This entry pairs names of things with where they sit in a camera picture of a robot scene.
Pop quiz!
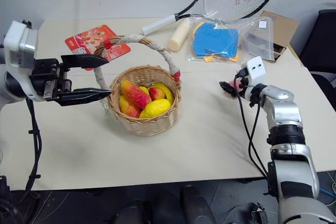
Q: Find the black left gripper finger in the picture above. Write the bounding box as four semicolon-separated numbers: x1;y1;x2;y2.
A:
56;88;112;107
60;54;110;71

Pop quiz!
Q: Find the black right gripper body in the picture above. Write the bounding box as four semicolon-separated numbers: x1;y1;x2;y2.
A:
234;68;253;101

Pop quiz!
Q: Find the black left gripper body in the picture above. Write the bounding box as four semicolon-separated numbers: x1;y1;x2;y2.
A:
29;58;73;102

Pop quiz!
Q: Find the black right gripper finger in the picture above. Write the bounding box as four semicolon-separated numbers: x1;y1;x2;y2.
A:
219;81;239;99

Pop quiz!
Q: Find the pink toy peach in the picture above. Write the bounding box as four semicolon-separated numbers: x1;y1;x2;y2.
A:
228;79;244;91

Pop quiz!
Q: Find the red snack packet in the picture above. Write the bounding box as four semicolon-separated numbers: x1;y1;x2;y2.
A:
65;24;131;71

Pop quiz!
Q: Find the orange red toy mango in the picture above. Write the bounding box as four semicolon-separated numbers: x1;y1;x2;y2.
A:
119;95;143;119

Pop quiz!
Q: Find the plastic bag with blue pieces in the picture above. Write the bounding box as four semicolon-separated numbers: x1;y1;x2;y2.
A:
185;13;244;65

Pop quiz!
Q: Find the clear plastic zip bag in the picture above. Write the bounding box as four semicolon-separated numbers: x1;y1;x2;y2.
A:
240;16;276;62

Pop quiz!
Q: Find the long red yellow toy mango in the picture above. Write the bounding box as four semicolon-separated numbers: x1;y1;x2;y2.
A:
120;79;153;110

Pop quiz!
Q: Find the yellow toy banana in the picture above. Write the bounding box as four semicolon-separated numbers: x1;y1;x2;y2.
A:
150;82;175;105

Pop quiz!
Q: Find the red yellow toy peach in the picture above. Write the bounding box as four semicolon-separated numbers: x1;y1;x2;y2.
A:
148;87;166;102

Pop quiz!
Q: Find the cream cylindrical bottle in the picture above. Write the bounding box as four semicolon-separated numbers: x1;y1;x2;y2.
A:
167;19;191;52

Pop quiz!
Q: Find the yellow toy lemon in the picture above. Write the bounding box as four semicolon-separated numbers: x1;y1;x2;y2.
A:
139;98;172;119

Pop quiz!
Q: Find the brown cardboard box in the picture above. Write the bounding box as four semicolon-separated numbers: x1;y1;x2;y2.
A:
258;10;300;62

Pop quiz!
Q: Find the black office chair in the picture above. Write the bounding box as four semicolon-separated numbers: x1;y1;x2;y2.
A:
299;9;336;97

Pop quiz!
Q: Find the small black clip device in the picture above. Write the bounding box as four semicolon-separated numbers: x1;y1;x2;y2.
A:
251;202;269;224

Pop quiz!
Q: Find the dark rounded shape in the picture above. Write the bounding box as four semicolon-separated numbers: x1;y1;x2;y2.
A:
112;199;149;224

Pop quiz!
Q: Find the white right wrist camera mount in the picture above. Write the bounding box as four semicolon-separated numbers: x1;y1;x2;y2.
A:
240;56;267;87

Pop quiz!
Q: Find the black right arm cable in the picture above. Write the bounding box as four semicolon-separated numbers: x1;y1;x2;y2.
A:
234;74;269;179

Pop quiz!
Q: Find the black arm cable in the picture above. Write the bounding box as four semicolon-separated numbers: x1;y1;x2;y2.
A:
24;97;43;192
234;74;269;179

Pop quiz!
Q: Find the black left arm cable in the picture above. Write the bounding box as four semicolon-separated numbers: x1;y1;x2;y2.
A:
24;97;43;192

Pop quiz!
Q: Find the wicker basket with wrapped handle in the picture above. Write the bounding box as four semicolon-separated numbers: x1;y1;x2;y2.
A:
93;34;183;136

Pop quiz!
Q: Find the blue cable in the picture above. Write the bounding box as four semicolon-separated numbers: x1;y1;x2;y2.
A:
318;186;336;199

